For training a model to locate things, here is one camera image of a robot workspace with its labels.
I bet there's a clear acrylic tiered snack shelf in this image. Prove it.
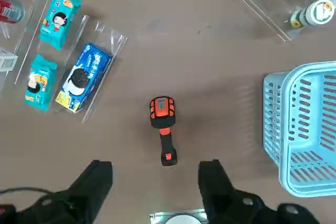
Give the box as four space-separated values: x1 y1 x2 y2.
0 0 129 124

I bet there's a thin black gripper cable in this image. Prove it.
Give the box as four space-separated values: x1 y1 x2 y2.
0 186 50 197

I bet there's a red Coca-Cola bottle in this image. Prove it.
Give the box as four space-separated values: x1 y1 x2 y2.
0 0 26 25

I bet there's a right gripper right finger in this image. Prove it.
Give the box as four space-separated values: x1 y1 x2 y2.
198 159 320 224

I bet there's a light blue shopping basket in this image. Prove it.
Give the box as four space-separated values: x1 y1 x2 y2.
262 61 336 198

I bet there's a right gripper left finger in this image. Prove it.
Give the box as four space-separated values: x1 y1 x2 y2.
0 159 113 224

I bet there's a white bottle green lid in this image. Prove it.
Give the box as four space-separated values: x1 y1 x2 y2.
290 0 336 28

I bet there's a teal snack packet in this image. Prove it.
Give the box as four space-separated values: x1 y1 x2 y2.
38 0 82 51
24 54 58 112

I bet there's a blue Oreo cookie box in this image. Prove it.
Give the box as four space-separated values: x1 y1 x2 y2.
55 42 114 114

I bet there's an orange black barcode scanner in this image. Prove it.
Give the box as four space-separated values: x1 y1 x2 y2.
149 95 180 167

